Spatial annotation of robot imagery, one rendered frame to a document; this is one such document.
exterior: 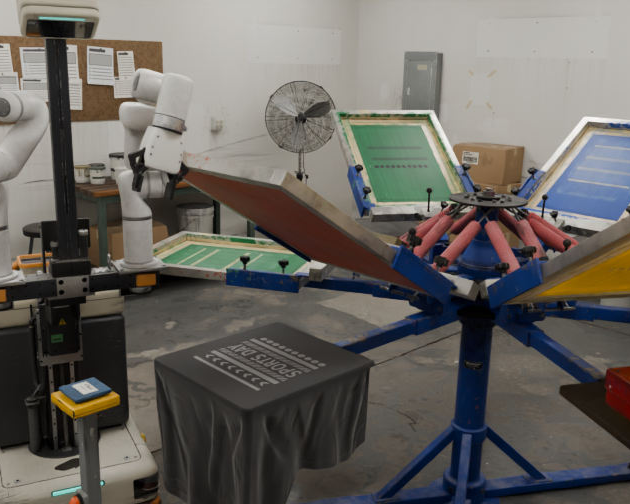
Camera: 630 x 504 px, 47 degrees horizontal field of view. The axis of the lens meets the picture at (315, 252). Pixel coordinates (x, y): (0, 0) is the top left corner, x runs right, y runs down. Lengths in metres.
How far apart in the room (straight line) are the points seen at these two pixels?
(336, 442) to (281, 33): 5.33
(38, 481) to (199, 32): 4.40
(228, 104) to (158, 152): 4.92
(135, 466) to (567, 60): 4.76
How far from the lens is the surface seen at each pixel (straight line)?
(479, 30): 6.88
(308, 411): 2.05
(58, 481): 2.98
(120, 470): 3.00
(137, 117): 2.20
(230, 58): 6.69
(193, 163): 1.95
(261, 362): 2.15
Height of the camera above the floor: 1.80
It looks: 15 degrees down
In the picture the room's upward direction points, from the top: 1 degrees clockwise
